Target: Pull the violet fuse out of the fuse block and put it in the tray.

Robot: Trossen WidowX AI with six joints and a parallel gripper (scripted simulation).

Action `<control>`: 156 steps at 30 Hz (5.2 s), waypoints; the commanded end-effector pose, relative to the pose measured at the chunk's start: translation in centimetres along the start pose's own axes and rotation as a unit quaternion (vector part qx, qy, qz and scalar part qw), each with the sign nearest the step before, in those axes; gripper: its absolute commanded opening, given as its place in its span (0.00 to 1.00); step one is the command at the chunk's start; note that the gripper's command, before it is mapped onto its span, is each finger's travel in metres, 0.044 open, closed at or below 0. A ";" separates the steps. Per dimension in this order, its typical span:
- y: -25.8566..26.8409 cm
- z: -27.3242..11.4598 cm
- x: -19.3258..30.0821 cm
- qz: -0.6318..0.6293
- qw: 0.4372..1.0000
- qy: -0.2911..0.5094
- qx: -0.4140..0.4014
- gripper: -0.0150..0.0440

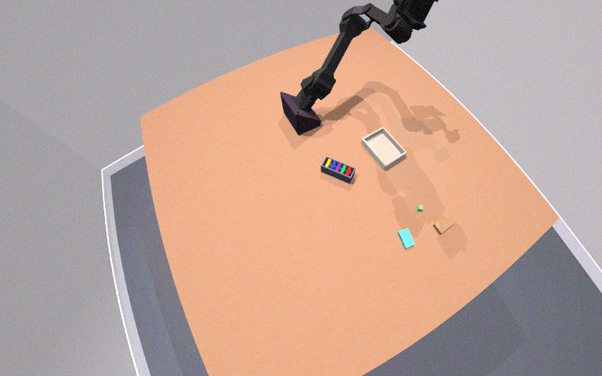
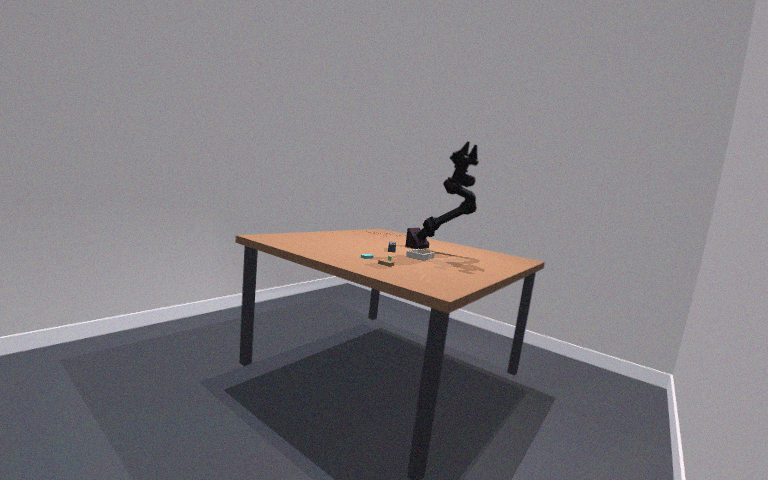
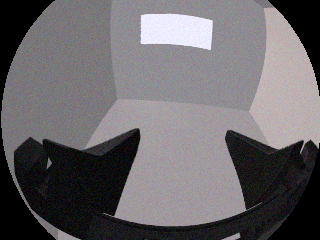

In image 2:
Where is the white shallow tray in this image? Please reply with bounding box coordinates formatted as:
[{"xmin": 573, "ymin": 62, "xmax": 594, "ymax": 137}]
[{"xmin": 406, "ymin": 249, "xmax": 435, "ymax": 260}]

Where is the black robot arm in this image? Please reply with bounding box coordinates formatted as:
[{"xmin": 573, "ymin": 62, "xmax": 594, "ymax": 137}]
[{"xmin": 415, "ymin": 170, "xmax": 477, "ymax": 241}]

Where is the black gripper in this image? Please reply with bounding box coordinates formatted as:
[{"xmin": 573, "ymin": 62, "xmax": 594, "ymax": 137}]
[{"xmin": 453, "ymin": 142, "xmax": 478, "ymax": 173}]

